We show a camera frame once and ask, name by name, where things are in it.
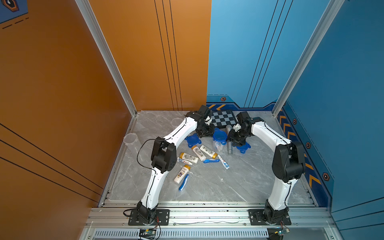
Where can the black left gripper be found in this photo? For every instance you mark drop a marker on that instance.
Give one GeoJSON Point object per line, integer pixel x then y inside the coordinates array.
{"type": "Point", "coordinates": [210, 134]}

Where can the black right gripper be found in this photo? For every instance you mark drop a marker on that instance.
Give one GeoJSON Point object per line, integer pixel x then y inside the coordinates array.
{"type": "Point", "coordinates": [231, 135]}

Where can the blue lid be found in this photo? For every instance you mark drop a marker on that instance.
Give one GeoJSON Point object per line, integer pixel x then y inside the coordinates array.
{"type": "Point", "coordinates": [243, 149]}
{"type": "Point", "coordinates": [219, 136]}
{"type": "Point", "coordinates": [193, 140]}

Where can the white bottle orange cap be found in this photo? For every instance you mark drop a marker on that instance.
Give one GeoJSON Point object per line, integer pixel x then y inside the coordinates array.
{"type": "Point", "coordinates": [190, 158]}
{"type": "Point", "coordinates": [182, 173]}
{"type": "Point", "coordinates": [208, 152]}
{"type": "Point", "coordinates": [199, 153]}

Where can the blue toothbrush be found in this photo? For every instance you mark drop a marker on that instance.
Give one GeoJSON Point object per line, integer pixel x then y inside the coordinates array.
{"type": "Point", "coordinates": [211, 161]}
{"type": "Point", "coordinates": [182, 186]}

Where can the clear plastic container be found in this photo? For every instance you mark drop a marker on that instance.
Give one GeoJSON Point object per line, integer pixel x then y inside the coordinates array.
{"type": "Point", "coordinates": [131, 140]}
{"type": "Point", "coordinates": [217, 146]}
{"type": "Point", "coordinates": [176, 122]}

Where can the clear plastic container back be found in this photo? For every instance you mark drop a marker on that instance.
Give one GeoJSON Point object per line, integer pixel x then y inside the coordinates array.
{"type": "Point", "coordinates": [176, 122]}

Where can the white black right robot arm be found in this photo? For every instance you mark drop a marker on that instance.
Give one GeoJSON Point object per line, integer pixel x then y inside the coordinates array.
{"type": "Point", "coordinates": [288, 164]}

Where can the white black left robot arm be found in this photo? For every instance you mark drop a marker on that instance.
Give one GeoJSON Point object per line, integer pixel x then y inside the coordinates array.
{"type": "Point", "coordinates": [164, 158]}

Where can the silver microphone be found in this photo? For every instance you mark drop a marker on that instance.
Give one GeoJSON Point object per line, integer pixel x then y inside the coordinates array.
{"type": "Point", "coordinates": [229, 142]}

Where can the blue lid by microphone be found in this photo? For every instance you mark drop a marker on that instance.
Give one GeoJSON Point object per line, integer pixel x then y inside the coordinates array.
{"type": "Point", "coordinates": [243, 149]}

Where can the black white checkerboard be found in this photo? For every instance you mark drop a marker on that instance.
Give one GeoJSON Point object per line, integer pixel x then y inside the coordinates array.
{"type": "Point", "coordinates": [220, 119]}

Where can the toothpaste tube right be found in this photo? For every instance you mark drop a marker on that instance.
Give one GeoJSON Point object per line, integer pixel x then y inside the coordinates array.
{"type": "Point", "coordinates": [225, 164]}

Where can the circuit board right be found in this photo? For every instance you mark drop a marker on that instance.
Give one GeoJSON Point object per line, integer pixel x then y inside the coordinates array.
{"type": "Point", "coordinates": [277, 234]}

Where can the green circuit board left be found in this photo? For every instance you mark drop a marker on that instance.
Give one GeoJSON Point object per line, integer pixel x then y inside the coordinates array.
{"type": "Point", "coordinates": [147, 234]}

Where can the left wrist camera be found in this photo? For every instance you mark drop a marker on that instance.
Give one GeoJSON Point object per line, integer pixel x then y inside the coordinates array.
{"type": "Point", "coordinates": [205, 112]}

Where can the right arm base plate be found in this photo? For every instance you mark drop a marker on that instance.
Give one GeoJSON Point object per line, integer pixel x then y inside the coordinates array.
{"type": "Point", "coordinates": [255, 216]}

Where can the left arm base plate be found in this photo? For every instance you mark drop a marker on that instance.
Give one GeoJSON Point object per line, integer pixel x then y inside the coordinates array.
{"type": "Point", "coordinates": [159, 217]}

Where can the aluminium front rail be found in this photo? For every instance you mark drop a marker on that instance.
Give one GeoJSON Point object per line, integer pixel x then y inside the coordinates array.
{"type": "Point", "coordinates": [115, 214]}

